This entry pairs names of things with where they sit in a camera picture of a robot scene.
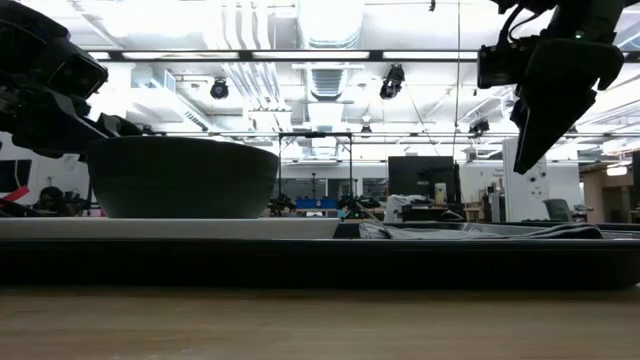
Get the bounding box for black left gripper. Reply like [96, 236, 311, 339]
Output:
[0, 84, 145, 158]

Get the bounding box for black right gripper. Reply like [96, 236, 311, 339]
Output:
[509, 38, 626, 176]

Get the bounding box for black bowl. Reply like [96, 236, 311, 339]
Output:
[85, 135, 281, 220]

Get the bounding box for black plastic serving tray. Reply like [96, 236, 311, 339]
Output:
[0, 221, 640, 292]

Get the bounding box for white pillar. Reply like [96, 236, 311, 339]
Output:
[501, 136, 550, 223]

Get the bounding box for grey office chair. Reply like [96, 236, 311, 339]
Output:
[542, 198, 575, 223]

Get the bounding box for person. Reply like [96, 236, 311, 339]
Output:
[33, 185, 70, 217]

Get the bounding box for black ceiling spotlight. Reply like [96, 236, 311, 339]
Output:
[378, 64, 407, 101]
[209, 76, 231, 101]

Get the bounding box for black computer monitor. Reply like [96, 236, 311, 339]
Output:
[387, 155, 462, 205]

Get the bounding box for white cloth heap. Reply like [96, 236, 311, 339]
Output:
[384, 193, 426, 223]

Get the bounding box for black overhead beam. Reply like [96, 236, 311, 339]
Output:
[83, 49, 479, 64]

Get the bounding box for blue storage bin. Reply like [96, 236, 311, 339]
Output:
[294, 197, 341, 211]

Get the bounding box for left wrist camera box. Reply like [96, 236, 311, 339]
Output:
[29, 19, 110, 100]

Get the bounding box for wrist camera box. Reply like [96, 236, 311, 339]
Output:
[29, 19, 110, 100]
[476, 35, 544, 91]

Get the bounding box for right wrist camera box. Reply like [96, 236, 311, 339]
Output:
[476, 35, 544, 91]

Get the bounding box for thin hanging cable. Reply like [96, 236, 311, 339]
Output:
[451, 0, 463, 159]

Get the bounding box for black background stand frame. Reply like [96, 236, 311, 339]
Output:
[276, 131, 354, 199]

